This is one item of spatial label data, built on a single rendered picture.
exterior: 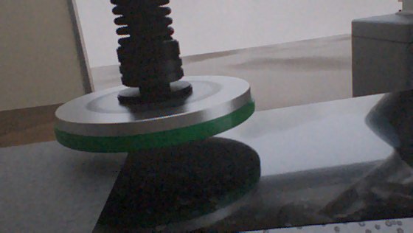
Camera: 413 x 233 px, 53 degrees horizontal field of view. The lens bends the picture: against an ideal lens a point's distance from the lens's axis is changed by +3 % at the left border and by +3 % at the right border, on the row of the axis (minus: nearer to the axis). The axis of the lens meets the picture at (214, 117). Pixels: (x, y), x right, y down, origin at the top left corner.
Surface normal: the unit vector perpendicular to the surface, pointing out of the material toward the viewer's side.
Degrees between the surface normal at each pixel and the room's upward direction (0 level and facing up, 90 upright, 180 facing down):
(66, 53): 90
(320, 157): 0
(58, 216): 0
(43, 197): 0
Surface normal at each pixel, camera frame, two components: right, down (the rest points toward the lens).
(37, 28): 0.10, 0.26
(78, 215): -0.11, -0.96
